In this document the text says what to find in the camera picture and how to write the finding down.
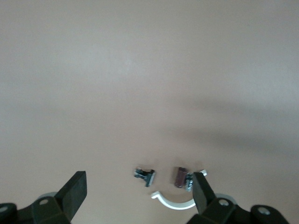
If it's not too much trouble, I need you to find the brown electrical component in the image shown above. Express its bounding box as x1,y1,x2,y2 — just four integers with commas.
173,166,194,193

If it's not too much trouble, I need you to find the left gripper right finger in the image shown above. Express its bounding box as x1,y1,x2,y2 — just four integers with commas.
186,172,252,224

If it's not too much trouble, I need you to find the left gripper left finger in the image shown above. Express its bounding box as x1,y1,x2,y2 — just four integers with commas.
18,171,88,224

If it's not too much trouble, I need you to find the white C-shaped ring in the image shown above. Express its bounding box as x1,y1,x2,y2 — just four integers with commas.
150,169,208,210

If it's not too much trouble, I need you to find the small black component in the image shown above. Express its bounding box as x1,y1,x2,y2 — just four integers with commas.
133,167,157,188

